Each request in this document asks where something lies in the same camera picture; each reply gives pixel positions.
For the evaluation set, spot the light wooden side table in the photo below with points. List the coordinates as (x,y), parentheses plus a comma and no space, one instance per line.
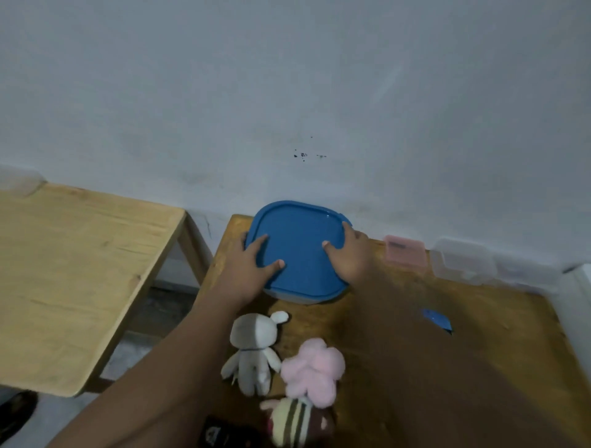
(69,277)

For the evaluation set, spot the small blue plastic piece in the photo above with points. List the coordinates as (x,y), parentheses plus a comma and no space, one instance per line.
(436,320)

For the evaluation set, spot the blue square container lid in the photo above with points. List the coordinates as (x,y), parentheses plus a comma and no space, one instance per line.
(298,249)

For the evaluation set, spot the person's left middle finger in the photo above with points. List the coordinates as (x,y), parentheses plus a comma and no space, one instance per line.
(244,241)

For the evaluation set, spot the clear plastic storage box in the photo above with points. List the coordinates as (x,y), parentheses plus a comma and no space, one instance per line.
(464,263)
(526,274)

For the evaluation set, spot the clear plastic food container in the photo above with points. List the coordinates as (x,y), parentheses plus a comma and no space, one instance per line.
(304,298)

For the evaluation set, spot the pink fluffy plush toy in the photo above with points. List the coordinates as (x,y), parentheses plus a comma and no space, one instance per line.
(314,371)

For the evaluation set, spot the black printed pouch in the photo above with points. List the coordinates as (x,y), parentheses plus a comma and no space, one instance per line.
(221,436)

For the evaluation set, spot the person's black shoe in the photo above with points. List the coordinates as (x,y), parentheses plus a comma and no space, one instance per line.
(16,413)

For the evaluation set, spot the striped plush toy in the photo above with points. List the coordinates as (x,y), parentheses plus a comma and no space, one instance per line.
(295,424)

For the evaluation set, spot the person's left hand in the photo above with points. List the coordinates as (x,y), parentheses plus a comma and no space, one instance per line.
(240,277)

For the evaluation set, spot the person's right thumb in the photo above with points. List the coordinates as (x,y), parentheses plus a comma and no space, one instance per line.
(332,249)

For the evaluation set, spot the small pink plastic box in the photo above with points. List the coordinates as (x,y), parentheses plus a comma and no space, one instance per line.
(406,251)

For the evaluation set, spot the person's right hand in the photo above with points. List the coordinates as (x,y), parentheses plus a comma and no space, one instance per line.
(353,261)

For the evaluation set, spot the person's left forearm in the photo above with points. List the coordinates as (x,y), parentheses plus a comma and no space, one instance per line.
(152,378)

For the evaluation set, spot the white plush bunny toy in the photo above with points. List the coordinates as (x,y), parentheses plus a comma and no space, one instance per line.
(254,350)

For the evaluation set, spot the person's left thumb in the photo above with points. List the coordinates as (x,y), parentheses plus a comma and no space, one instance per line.
(273,267)

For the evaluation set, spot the person's right forearm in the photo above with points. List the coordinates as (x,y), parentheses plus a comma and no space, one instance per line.
(438,369)

